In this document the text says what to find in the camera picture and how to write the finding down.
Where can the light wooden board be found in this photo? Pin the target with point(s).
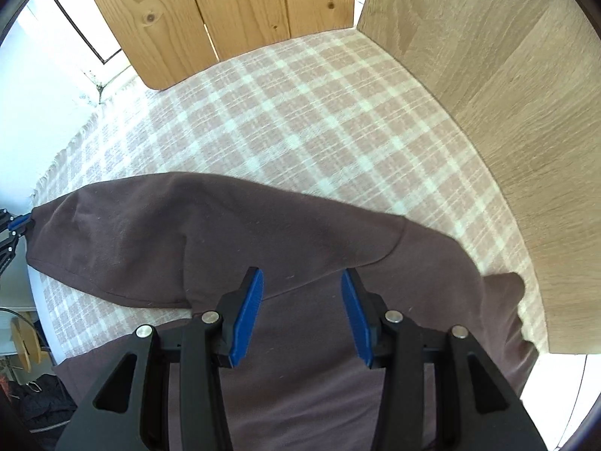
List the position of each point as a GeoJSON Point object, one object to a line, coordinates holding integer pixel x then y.
{"type": "Point", "coordinates": [507, 80]}

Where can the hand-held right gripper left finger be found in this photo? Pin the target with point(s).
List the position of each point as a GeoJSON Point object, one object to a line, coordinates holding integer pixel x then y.
{"type": "Point", "coordinates": [246, 319]}

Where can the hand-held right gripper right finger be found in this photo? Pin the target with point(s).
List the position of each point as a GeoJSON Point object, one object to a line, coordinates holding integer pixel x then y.
{"type": "Point", "coordinates": [357, 319]}

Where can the round wooden stand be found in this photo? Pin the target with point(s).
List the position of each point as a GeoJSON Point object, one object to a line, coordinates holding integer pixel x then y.
{"type": "Point", "coordinates": [23, 338]}

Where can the brown sweater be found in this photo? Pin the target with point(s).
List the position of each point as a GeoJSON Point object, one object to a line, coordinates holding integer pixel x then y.
{"type": "Point", "coordinates": [281, 235]}

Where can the pine slatted board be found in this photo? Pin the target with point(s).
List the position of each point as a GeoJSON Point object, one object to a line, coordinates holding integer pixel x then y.
{"type": "Point", "coordinates": [164, 23]}

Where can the pink plaid blanket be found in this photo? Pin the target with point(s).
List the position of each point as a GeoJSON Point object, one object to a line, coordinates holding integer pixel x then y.
{"type": "Point", "coordinates": [281, 117]}

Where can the black jacket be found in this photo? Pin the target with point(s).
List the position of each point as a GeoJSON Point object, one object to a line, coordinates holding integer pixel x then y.
{"type": "Point", "coordinates": [37, 404]}

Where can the white window frame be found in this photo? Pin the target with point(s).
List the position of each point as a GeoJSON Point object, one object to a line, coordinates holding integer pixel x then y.
{"type": "Point", "coordinates": [105, 68]}

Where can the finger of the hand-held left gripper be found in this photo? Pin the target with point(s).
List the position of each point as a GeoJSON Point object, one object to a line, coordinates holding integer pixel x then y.
{"type": "Point", "coordinates": [19, 223]}

